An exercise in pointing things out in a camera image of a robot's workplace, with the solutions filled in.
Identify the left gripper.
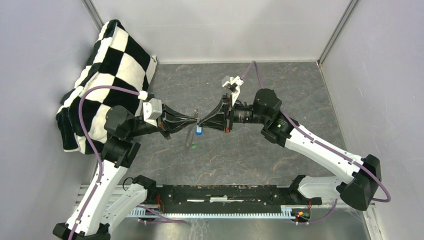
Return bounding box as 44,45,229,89
127,102,198,139

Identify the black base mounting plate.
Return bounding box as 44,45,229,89
142,185,323,214

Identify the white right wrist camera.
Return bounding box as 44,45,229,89
221,75,244,106

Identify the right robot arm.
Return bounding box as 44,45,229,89
199,88,382,211

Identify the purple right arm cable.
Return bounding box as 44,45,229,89
240,60,392,226

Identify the blue tagged key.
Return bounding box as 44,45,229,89
195,124,203,136

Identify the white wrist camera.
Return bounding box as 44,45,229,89
221,75,244,106
142,98,163,127

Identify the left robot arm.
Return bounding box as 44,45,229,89
52,101,198,240

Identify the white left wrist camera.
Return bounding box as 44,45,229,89
142,98,163,127

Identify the black white checkered blanket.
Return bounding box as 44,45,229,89
55,19,158,155

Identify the white slotted cable duct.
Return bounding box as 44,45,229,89
127,207,295,220

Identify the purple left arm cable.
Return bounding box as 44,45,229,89
67,85,188,240

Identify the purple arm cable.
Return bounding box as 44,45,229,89
67,85,188,240
240,60,392,226

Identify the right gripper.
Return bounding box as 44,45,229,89
199,93,268,134

